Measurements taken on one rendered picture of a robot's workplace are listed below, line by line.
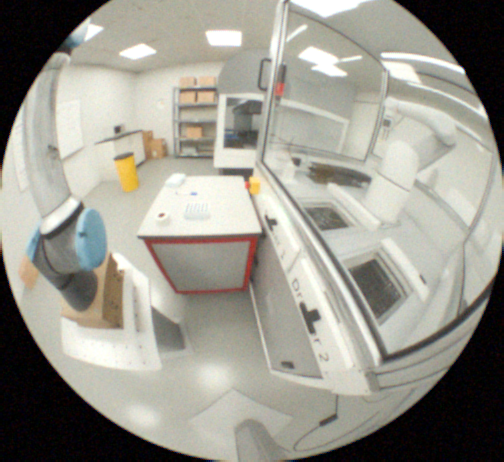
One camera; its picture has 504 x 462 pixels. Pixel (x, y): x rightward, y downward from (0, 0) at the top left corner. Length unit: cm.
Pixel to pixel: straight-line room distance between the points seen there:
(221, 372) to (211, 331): 32
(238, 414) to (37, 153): 136
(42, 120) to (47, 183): 10
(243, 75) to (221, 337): 184
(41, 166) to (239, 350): 126
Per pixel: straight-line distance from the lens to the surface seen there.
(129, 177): 299
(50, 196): 32
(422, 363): 29
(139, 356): 53
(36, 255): 44
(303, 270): 38
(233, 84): 117
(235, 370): 122
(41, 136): 32
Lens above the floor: 122
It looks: 35 degrees down
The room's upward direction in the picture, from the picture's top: 8 degrees clockwise
